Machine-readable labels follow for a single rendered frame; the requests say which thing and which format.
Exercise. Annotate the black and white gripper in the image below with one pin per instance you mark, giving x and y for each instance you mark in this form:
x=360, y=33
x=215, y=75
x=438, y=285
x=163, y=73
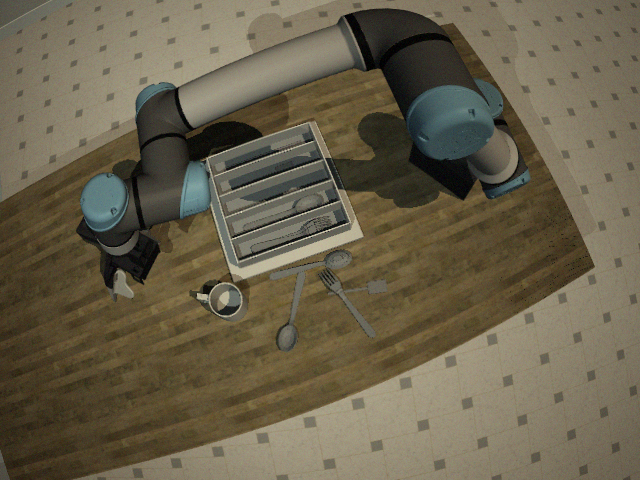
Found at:
x=115, y=279

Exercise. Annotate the grey fork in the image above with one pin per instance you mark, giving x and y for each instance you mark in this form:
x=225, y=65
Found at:
x=308, y=232
x=303, y=229
x=336, y=287

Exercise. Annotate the grey mug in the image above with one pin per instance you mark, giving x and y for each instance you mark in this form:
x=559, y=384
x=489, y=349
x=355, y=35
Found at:
x=225, y=299

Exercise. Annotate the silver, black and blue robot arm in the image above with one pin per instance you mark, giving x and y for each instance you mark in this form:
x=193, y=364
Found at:
x=444, y=113

